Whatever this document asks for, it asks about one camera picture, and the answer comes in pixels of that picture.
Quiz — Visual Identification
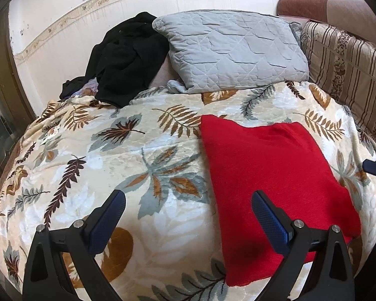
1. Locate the black garment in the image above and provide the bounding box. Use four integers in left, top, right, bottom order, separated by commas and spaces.
59, 12, 170, 109

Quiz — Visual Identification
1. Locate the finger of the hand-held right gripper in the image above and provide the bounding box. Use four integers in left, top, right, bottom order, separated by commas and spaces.
362, 159, 376, 182

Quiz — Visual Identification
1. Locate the dark cloth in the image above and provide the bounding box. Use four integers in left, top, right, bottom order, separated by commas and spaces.
356, 232, 376, 301

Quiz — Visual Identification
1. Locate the red and blue knitted sweater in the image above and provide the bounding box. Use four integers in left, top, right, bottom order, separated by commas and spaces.
200, 115, 362, 287

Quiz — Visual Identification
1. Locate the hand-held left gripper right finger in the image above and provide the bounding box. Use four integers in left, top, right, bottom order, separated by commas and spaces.
251, 191, 356, 301

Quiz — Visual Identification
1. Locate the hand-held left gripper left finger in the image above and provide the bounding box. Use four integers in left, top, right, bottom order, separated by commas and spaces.
22, 190, 127, 301

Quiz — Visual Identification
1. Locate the pale purple cloth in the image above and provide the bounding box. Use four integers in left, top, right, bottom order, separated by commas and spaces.
78, 80, 100, 97

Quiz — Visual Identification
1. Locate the striped floral cushion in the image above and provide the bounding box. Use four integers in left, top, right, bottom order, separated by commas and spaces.
301, 22, 376, 146

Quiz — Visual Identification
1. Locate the grey quilted pillow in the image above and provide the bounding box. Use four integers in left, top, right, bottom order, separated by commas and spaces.
152, 11, 310, 95

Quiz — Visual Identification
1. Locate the wooden cabinet with glass doors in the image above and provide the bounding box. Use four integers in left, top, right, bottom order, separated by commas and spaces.
0, 6, 35, 176

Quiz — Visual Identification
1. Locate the brown upholstered headboard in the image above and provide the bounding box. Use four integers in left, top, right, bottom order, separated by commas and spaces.
276, 0, 376, 52

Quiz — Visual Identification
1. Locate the pale pink pillow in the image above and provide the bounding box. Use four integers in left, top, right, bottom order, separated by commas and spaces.
147, 59, 183, 90

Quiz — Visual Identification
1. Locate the leaf print blanket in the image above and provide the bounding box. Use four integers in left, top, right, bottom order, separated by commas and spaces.
0, 82, 376, 301

